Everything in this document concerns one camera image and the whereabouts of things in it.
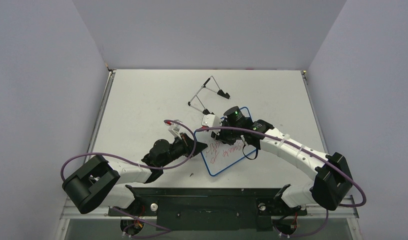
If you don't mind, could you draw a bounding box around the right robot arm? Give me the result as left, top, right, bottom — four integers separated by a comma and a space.
202, 106, 352, 214

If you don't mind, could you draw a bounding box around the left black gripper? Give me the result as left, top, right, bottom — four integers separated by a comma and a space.
160, 132, 207, 168

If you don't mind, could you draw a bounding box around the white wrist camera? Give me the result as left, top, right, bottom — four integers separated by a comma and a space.
166, 121, 181, 138
201, 114, 222, 129

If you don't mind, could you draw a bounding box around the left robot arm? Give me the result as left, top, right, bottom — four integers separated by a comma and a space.
62, 132, 208, 215

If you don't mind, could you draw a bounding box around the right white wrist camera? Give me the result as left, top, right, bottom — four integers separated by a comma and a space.
201, 114, 222, 129

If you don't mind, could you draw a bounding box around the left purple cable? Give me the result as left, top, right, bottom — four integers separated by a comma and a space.
60, 119, 198, 239

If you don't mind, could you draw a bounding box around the blue framed whiteboard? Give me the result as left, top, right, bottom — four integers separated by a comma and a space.
194, 106, 258, 177

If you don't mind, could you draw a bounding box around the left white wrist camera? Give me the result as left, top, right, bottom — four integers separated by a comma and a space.
166, 121, 181, 138

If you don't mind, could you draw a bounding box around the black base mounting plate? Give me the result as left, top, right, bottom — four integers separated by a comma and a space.
108, 186, 307, 231

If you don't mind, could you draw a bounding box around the wire easel stand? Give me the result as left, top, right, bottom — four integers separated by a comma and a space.
187, 75, 231, 115

